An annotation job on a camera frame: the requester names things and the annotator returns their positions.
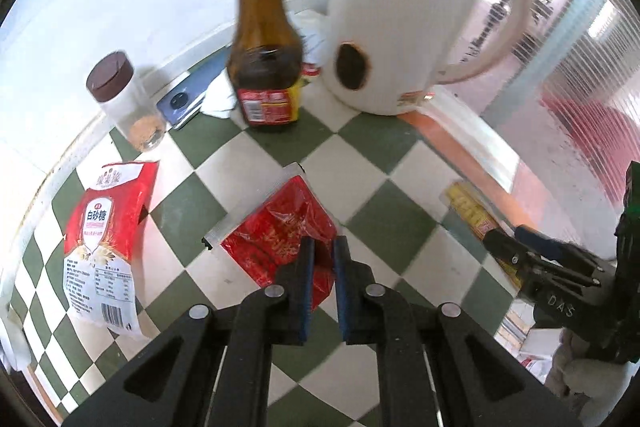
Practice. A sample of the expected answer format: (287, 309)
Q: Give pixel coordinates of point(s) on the blue smartphone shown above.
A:
(180, 102)

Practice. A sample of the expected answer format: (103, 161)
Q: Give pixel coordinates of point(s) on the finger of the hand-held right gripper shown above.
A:
(520, 254)
(560, 249)

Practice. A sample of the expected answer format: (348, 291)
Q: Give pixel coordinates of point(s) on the yellow packet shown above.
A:
(475, 214)

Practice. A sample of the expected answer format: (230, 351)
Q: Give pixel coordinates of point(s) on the red white sugar bag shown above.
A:
(107, 247)

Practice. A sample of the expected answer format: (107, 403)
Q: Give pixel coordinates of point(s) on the brown sauce bottle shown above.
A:
(262, 57)

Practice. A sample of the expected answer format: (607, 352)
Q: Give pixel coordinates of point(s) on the red sauce packet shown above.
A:
(280, 232)

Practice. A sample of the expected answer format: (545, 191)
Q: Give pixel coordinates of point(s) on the clear jar brown lid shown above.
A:
(127, 102)

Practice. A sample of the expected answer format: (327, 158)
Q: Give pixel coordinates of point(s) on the white red box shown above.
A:
(537, 349)

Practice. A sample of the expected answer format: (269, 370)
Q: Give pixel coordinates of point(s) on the person's right forearm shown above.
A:
(590, 372)

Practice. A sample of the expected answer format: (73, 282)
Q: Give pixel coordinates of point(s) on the green white checkered tablecloth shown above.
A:
(400, 177)

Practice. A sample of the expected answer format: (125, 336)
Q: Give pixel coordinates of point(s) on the orange table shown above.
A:
(450, 142)

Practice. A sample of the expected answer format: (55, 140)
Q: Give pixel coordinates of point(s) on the white electric kettle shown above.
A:
(400, 7)

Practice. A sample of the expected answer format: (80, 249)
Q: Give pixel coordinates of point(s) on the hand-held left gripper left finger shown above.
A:
(306, 292)

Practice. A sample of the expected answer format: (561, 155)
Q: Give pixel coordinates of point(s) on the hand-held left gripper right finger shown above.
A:
(342, 292)

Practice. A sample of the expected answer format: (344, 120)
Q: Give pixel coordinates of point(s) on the frosted glass sliding door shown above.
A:
(575, 57)

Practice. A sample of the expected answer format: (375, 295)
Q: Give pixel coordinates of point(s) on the small red packet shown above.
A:
(311, 71)

